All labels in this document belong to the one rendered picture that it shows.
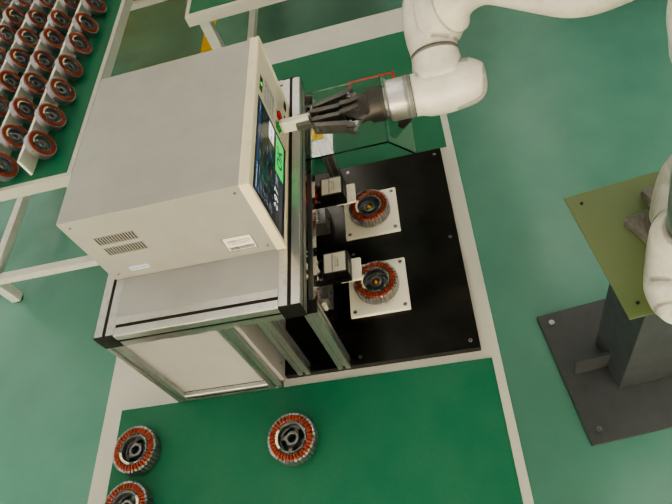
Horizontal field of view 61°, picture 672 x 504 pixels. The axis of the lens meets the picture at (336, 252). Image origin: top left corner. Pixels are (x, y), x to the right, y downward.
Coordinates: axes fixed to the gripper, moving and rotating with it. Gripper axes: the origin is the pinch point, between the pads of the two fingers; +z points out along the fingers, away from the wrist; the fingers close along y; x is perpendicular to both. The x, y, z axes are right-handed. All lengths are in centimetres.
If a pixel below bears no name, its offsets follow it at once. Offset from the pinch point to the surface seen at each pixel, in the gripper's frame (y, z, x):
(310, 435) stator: -56, 10, -40
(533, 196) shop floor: 59, -67, -118
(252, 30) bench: 204, 59, -98
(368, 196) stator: 6.8, -8.9, -36.8
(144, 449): -54, 52, -42
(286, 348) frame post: -40.9, 10.9, -26.3
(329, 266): -21.5, 0.3, -26.1
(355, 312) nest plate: -27.0, -2.4, -39.9
